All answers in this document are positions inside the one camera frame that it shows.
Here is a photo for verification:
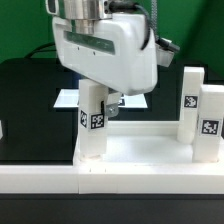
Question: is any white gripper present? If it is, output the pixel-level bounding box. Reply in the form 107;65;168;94
52;13;157;117

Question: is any white desk tabletop tray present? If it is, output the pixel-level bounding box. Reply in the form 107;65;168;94
72;120;224;167

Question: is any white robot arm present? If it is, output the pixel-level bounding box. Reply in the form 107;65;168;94
45;0;157;117

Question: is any white fiducial marker sheet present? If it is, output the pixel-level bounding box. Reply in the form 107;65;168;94
54;89;147;109

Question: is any white front fence bar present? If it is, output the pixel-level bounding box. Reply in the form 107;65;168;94
0;164;224;195

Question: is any white left edge block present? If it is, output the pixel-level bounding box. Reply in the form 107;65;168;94
0;120;3;140

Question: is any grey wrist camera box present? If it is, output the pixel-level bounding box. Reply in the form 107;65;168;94
156;38;180;67

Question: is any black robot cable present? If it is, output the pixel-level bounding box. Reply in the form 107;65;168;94
23;41;58;60

